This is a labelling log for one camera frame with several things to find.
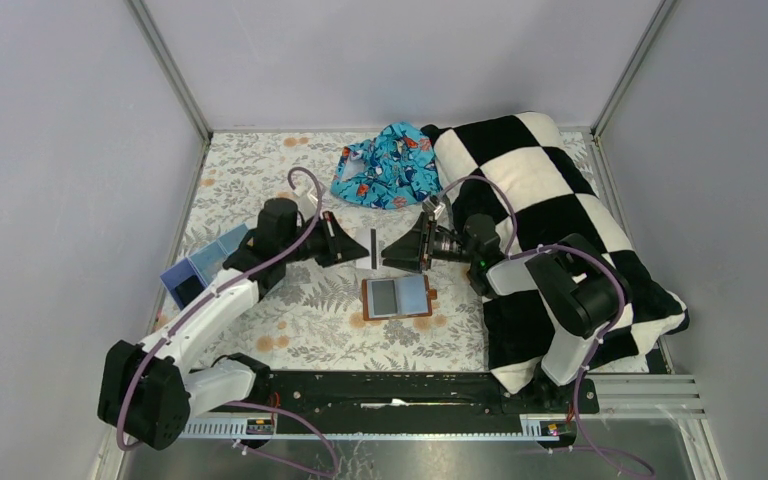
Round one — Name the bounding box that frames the blue patterned cloth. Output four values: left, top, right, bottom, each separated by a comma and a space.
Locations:
330, 122, 443, 210

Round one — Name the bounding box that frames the aluminium frame rail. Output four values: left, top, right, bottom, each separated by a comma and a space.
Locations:
182, 370, 704, 442

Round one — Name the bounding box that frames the white credit card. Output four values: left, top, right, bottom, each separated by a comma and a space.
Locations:
355, 228, 381, 271

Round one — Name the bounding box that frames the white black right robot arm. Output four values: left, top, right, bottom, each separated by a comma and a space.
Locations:
381, 213, 630, 412

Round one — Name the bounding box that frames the brown leather card holder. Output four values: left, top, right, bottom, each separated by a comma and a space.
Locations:
360, 275, 437, 321

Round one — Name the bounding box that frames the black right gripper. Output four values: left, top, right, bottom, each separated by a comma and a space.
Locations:
381, 212, 478, 274

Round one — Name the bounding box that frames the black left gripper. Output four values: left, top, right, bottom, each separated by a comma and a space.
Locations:
280, 209, 369, 267

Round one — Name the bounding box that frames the black white checkered pillow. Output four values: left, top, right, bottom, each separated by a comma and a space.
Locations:
421, 112, 690, 368

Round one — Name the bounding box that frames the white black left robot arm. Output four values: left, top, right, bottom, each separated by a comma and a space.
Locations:
97, 198, 369, 451

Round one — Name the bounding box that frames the blue plastic organizer box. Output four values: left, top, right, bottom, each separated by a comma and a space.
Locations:
160, 224, 248, 309

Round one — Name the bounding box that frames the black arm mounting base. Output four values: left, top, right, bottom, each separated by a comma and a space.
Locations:
207, 369, 601, 439

